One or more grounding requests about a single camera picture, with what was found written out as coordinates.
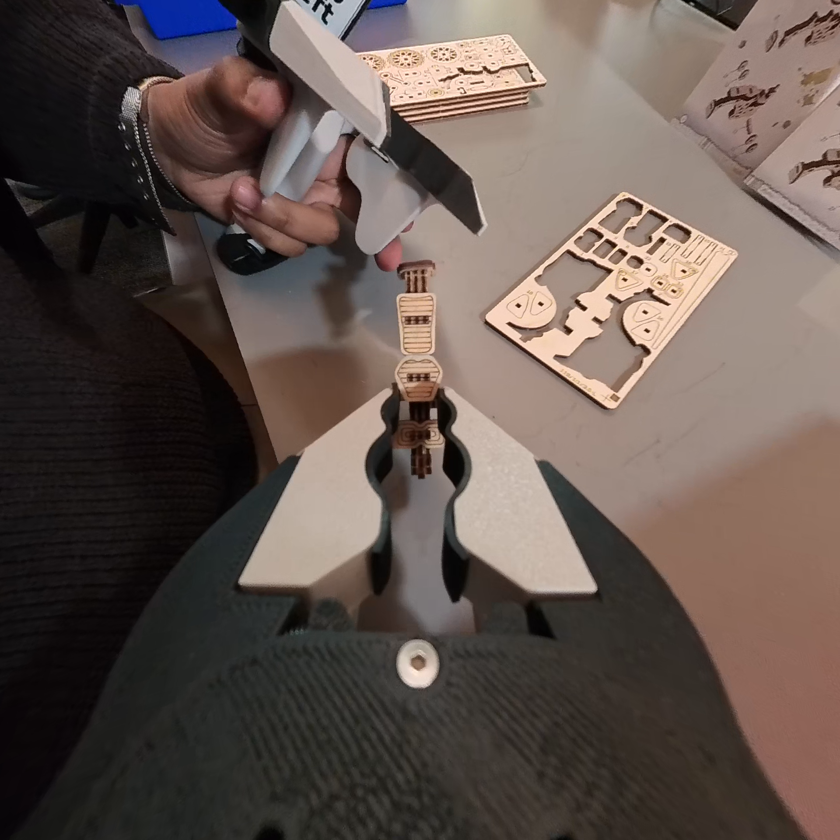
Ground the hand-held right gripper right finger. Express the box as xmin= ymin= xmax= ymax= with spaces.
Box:
xmin=441 ymin=387 xmax=599 ymax=634

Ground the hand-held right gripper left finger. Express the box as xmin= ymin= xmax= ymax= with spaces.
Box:
xmin=238 ymin=387 xmax=398 ymax=632

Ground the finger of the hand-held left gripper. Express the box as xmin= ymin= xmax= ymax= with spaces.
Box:
xmin=374 ymin=120 xmax=488 ymax=237
xmin=271 ymin=0 xmax=392 ymax=143

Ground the wooden puzzle model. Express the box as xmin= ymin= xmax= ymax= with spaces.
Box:
xmin=394 ymin=260 xmax=448 ymax=479

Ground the cut-out wooden puzzle sheet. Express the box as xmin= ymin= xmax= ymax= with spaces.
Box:
xmin=486 ymin=192 xmax=739 ymax=411

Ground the person's left hand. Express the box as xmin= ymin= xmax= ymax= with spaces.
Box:
xmin=141 ymin=56 xmax=421 ymax=273

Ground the blue plastic bin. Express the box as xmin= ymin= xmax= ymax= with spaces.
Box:
xmin=125 ymin=0 xmax=408 ymax=32

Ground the stack of wooden puzzle sheets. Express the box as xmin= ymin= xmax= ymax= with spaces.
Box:
xmin=357 ymin=34 xmax=547 ymax=124

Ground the person's black knit sweater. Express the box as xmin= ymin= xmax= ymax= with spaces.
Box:
xmin=0 ymin=249 xmax=260 ymax=840

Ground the black flat keyboard device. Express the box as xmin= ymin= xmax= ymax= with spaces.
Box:
xmin=679 ymin=0 xmax=749 ymax=30

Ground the white instruction booklet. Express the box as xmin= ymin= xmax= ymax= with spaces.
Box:
xmin=672 ymin=0 xmax=840 ymax=252

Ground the silver wrist bracelet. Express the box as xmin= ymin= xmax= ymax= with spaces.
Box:
xmin=118 ymin=75 xmax=181 ymax=234

